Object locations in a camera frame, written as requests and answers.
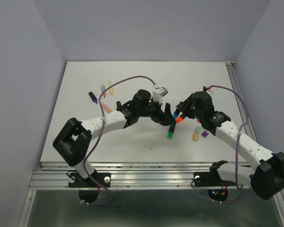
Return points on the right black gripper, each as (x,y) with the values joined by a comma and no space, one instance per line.
(183,106)

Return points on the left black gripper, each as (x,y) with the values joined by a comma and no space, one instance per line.
(168,118)

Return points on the mint highlighter cap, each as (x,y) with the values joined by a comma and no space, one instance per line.
(198,129)

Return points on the gold highlighter cap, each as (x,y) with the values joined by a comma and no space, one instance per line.
(195,137)

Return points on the purple highlighter cap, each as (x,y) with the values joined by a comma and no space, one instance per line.
(205,134)

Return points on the gold pastel highlighter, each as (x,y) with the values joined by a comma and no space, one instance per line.
(106,108)

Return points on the yellow pastel highlighter body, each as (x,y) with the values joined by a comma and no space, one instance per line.
(110,86)

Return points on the peach pastel highlighter body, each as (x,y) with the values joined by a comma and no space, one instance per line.
(103,89)

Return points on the purple black highlighter body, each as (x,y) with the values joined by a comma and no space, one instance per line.
(93,97)

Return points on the blue black highlighter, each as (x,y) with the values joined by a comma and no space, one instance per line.
(175,115)

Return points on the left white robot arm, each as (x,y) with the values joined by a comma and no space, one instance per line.
(72,142)

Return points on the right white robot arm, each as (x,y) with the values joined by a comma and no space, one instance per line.
(264,173)

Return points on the orange black highlighter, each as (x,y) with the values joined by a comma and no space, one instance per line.
(179,119)

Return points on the green black highlighter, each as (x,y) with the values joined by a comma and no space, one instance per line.
(171,131)

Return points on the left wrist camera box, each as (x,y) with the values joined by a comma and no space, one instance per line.
(158,93)

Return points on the aluminium right side rail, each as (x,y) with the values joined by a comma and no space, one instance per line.
(242,106)

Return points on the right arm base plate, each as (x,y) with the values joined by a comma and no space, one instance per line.
(208,179)

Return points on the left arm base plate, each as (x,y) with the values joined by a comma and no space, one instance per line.
(76,181)

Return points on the aluminium front rail frame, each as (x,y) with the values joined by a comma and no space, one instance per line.
(146,195)

